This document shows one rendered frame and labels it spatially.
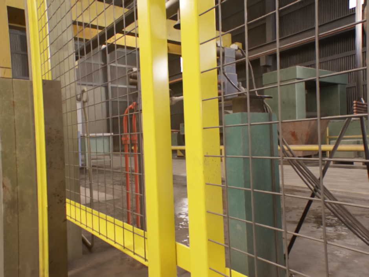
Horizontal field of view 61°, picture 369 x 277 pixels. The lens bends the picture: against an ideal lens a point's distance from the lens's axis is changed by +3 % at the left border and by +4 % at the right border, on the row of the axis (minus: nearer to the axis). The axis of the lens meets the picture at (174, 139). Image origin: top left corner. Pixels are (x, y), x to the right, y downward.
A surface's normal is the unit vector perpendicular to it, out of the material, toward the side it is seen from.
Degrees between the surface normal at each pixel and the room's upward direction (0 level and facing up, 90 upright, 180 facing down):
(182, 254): 90
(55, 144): 90
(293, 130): 100
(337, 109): 90
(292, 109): 90
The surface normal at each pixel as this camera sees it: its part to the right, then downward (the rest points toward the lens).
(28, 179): 0.59, -0.02
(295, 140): -0.72, 0.20
